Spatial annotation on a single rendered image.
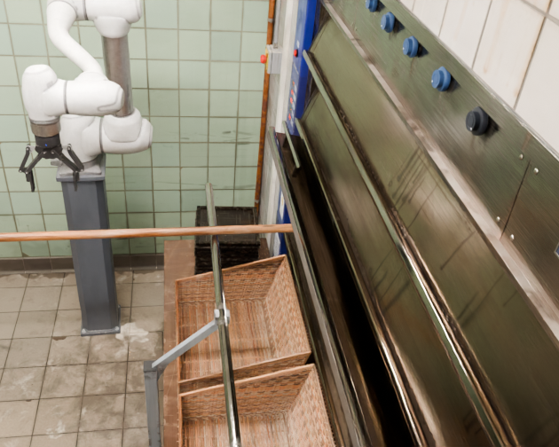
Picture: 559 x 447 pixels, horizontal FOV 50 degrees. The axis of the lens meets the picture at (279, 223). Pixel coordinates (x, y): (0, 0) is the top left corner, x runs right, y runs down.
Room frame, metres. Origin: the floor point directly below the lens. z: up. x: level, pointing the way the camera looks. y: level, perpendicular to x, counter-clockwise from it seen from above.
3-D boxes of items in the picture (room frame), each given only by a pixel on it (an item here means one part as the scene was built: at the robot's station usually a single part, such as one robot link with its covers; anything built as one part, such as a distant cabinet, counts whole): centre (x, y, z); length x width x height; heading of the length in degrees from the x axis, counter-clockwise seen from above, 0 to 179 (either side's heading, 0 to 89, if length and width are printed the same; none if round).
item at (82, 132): (2.29, 0.91, 1.17); 0.18 x 0.16 x 0.22; 101
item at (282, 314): (1.67, 0.13, 0.72); 0.56 x 0.49 x 0.28; 13
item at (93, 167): (2.29, 0.94, 1.03); 0.22 x 0.18 x 0.06; 105
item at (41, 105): (1.65, 0.75, 1.65); 0.13 x 0.11 x 0.16; 101
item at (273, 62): (2.62, 0.10, 1.46); 0.10 x 0.07 x 0.10; 12
